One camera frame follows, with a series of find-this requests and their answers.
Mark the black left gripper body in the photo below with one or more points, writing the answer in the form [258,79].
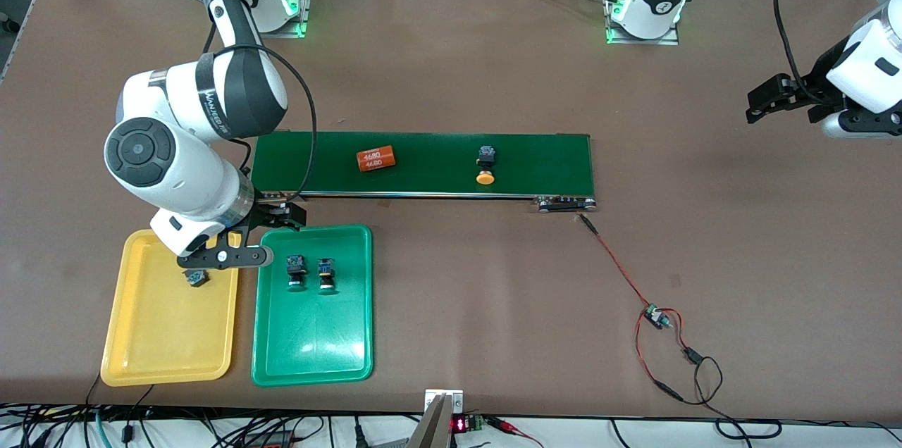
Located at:
[819,77]

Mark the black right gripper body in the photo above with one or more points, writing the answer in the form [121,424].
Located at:
[266,214]

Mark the green mushroom push button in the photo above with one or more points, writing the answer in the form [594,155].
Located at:
[325,284]
[296,284]

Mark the orange cylinder printed 4680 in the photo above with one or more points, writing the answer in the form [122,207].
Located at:
[375,159]

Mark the yellow mushroom push button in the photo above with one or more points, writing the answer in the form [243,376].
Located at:
[197,280]
[485,179]

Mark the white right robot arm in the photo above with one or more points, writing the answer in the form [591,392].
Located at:
[183,173]

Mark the green plastic tray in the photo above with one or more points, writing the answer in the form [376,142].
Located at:
[324,342]

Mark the yellow plastic tray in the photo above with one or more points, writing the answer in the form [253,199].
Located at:
[162,335]

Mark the green conveyor belt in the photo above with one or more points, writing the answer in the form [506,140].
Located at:
[564,166]

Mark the small speed controller module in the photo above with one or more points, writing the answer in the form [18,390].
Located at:
[657,318]

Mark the red digit display module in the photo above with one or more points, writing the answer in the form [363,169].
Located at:
[459,425]

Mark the red clip test lead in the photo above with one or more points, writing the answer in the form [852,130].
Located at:
[502,422]

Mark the silver metal camera bracket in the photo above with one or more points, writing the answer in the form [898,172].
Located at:
[433,427]

